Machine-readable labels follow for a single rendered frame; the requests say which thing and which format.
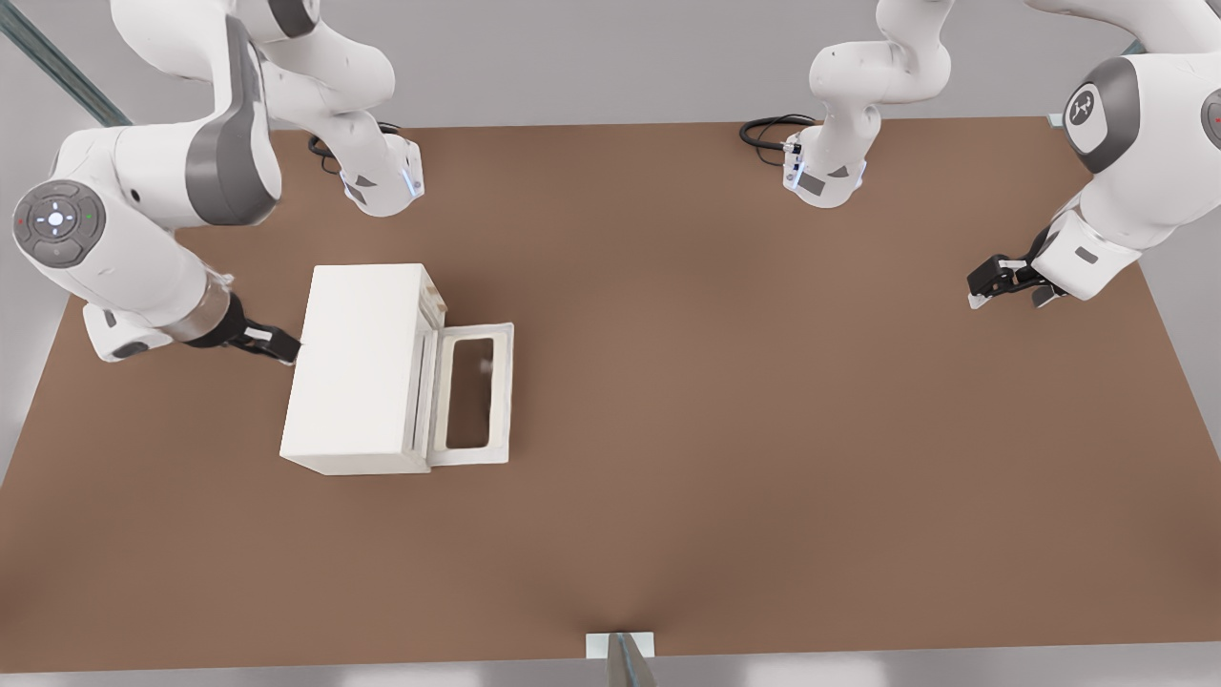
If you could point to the white oven door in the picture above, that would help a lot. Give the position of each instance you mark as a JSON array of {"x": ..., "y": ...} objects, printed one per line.
[{"x": 503, "y": 396}]

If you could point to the white oven body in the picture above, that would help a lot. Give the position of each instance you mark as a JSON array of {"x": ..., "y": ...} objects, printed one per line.
[{"x": 358, "y": 367}]

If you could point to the silver frame post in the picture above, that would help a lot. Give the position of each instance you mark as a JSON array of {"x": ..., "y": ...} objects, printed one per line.
[
  {"x": 622, "y": 658},
  {"x": 57, "y": 62}
]

